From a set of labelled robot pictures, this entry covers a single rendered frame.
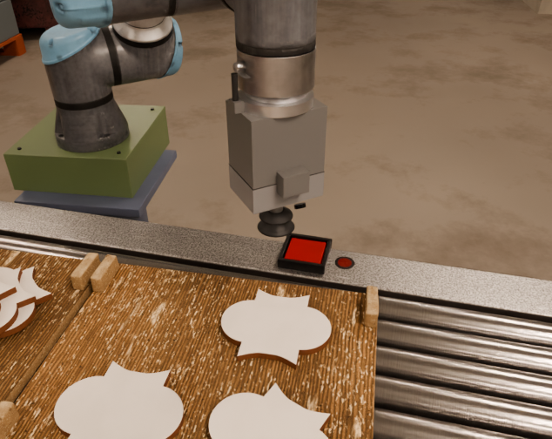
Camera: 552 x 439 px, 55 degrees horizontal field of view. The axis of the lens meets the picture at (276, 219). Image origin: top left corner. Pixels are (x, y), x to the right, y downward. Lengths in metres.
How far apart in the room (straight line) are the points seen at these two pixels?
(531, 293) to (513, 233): 1.85
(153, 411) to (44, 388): 0.14
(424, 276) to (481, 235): 1.81
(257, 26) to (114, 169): 0.69
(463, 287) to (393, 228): 1.74
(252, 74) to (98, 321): 0.42
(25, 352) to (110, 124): 0.55
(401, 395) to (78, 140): 0.79
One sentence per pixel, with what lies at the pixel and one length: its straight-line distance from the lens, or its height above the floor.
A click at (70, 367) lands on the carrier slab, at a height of 0.94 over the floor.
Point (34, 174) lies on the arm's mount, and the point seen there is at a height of 0.91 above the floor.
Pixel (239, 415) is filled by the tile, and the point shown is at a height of 0.95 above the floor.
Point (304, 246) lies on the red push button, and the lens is 0.88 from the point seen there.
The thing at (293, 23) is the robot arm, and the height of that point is 1.34.
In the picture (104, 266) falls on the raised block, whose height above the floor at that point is 0.96.
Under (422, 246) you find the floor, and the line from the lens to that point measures 2.51.
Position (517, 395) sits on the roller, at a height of 0.91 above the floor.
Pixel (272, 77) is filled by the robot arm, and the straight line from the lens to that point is 0.50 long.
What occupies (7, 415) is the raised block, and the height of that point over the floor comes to 0.96.
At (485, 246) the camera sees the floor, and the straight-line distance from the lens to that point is 2.60.
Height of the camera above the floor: 1.46
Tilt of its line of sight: 34 degrees down
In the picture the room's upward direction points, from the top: straight up
